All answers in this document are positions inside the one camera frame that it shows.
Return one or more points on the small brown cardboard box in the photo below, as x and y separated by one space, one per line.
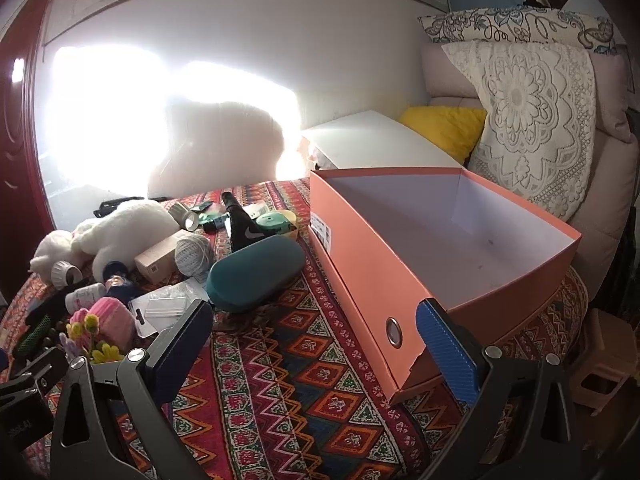
157 260

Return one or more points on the cream lace cushion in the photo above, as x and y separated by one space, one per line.
535 120

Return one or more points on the orange shoe box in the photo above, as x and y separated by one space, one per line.
380 280

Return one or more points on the pink knitted hat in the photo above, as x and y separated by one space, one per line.
112 317

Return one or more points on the black flat case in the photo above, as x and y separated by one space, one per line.
117 205

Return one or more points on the green round container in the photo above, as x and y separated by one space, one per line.
272 222

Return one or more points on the white fluffy pillow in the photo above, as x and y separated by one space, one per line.
215 150

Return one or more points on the small white bottle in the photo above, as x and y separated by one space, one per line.
85 296

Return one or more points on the light green spout pouch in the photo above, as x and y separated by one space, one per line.
207 219

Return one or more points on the yellow pillow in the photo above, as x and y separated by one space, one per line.
445 127

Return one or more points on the clear plastic package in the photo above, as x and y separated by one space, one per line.
167 305

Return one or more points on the black sock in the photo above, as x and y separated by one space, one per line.
245 227

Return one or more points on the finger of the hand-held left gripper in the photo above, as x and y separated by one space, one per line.
37 367

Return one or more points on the white twine ball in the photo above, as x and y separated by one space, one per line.
192 255

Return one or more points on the colourful patterned cloth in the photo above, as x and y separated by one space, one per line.
310 400

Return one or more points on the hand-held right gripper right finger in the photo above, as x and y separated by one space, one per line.
445 355

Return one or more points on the teal glasses case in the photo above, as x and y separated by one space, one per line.
255 275

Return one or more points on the green textured brush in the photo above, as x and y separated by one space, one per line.
31 335

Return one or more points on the white ribbed lamp bulb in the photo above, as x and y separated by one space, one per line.
62 272

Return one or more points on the red wooden door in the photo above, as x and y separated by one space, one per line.
20 160

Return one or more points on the floral print pillow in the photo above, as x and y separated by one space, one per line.
500 22

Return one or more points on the white plush toy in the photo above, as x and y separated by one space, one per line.
125 232

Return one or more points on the beige plastic stool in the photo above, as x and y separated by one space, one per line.
602 370

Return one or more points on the dark teal foil packet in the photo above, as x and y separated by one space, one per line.
202 205

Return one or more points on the yellow artificial flowers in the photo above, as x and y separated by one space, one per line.
92 332

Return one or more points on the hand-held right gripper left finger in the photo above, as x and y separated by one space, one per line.
186 342

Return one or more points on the white box lid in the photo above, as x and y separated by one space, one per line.
380 140

